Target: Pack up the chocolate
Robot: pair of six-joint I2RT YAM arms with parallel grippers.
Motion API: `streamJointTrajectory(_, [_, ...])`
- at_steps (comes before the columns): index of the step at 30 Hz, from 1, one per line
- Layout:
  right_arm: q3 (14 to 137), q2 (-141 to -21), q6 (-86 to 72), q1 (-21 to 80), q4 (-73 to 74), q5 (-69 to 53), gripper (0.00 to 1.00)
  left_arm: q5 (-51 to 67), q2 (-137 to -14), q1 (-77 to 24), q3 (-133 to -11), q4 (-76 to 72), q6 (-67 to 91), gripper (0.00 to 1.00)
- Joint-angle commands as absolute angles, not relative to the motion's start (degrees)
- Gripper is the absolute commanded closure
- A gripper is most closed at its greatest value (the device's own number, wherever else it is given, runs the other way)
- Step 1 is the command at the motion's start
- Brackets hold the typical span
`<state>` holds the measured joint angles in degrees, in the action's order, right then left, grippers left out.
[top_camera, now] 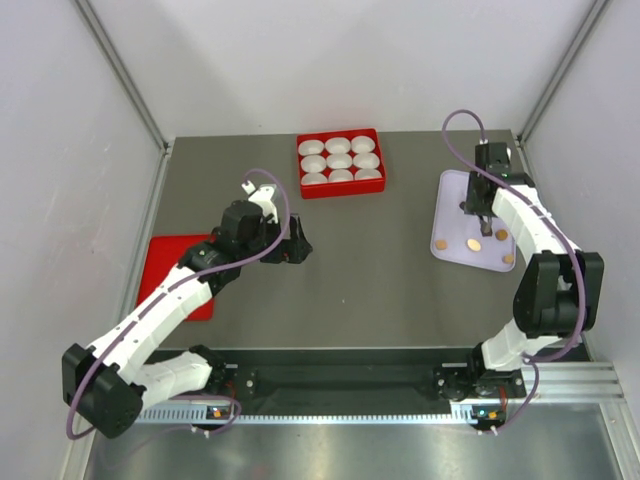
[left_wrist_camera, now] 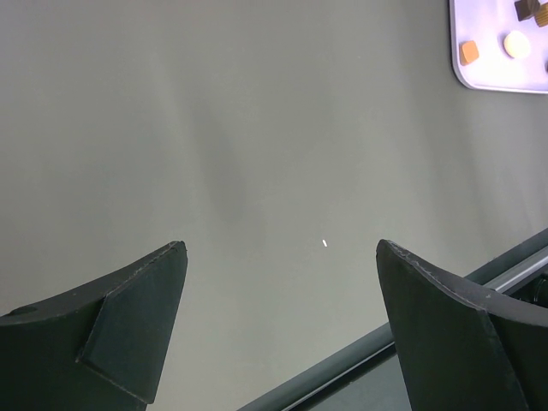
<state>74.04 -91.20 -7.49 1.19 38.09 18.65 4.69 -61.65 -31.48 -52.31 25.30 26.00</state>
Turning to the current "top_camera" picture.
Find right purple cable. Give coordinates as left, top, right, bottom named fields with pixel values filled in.
left=442, top=109, right=587, bottom=436

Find white paper cup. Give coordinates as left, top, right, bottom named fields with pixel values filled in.
left=326, top=153, right=353, bottom=170
left=325, top=137, right=351, bottom=154
left=300, top=154, right=326, bottom=173
left=301, top=172, right=328, bottom=186
left=353, top=152, right=380, bottom=169
left=328, top=169, right=354, bottom=183
left=351, top=135, right=376, bottom=154
left=354, top=169, right=383, bottom=181
left=298, top=139, right=325, bottom=156

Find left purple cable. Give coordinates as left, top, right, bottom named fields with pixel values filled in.
left=65, top=168, right=292, bottom=441

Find lilac plastic tray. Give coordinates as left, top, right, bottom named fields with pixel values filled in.
left=431, top=170, right=516, bottom=273

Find round white caramel chocolate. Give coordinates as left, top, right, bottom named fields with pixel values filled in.
left=466, top=238, right=482, bottom=252

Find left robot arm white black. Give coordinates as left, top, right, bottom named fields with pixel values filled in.
left=61, top=200, right=313, bottom=439

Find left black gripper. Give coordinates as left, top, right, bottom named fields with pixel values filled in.
left=239, top=214, right=312, bottom=265

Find metal tongs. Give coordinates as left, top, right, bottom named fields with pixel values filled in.
left=477, top=214, right=494, bottom=233

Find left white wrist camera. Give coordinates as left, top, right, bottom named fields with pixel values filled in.
left=241, top=180, right=279, bottom=224

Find red box lid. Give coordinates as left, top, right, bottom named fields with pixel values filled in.
left=135, top=234, right=208, bottom=307

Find red chocolate box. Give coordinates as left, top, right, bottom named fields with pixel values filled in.
left=296, top=128, right=387, bottom=199

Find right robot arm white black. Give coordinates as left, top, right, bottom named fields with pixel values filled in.
left=461, top=141, right=604, bottom=397

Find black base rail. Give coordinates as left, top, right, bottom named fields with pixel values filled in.
left=139, top=347, right=531, bottom=416

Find aluminium frame profile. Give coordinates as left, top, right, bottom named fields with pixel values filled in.
left=69, top=0, right=174, bottom=156

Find purple cable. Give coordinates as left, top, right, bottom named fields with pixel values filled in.
left=442, top=109, right=587, bottom=436
left=65, top=168, right=292, bottom=441

